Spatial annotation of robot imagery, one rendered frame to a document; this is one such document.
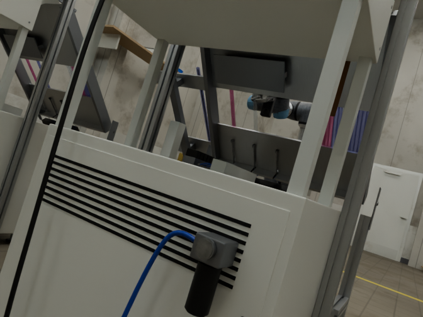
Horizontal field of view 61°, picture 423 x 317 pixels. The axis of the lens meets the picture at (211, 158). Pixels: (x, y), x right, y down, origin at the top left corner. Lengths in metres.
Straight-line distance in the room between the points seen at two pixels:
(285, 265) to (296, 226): 0.07
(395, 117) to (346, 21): 9.63
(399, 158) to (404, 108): 1.28
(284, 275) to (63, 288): 0.51
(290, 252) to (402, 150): 9.53
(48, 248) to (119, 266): 0.22
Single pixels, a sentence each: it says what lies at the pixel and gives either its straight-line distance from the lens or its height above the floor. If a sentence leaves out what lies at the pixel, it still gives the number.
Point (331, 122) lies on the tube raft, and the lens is 1.44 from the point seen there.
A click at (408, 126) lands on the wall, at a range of 10.27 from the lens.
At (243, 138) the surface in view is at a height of 0.82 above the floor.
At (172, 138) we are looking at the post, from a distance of 1.82.
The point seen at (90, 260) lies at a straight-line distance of 0.87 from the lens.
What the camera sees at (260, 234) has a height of 0.54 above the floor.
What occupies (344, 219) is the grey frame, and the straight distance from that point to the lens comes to 1.03.
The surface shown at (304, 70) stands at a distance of 1.38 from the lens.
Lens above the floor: 0.61
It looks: 3 degrees up
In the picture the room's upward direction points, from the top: 17 degrees clockwise
